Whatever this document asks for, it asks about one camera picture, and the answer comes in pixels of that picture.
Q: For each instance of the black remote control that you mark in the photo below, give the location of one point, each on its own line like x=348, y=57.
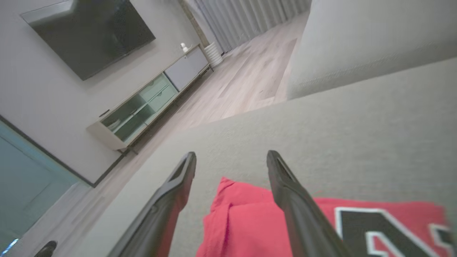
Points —
x=104, y=113

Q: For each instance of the grey fabric sofa cushion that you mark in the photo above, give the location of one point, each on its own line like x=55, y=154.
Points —
x=357, y=46

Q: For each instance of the black flat screen television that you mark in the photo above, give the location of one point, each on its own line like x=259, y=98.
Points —
x=93, y=35

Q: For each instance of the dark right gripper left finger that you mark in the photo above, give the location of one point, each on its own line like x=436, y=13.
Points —
x=160, y=221

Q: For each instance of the long low TV cabinet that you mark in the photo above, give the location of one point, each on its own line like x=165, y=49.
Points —
x=185, y=67

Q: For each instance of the red jersey with white sleeves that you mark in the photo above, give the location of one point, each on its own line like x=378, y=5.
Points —
x=250, y=228

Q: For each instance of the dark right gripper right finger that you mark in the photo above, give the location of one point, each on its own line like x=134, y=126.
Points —
x=303, y=221

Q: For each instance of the teal glass door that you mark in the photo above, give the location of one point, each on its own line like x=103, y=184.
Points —
x=21, y=185

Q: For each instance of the small white figurine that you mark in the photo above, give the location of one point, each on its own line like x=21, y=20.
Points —
x=184, y=48

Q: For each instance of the beige sofa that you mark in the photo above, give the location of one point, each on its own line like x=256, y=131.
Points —
x=321, y=142

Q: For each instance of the white ribbed cylinder appliance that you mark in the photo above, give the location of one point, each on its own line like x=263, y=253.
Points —
x=213, y=55

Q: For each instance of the grey pleated curtain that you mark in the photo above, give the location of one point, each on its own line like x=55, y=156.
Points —
x=250, y=18

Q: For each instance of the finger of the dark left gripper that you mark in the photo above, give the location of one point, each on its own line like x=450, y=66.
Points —
x=46, y=249

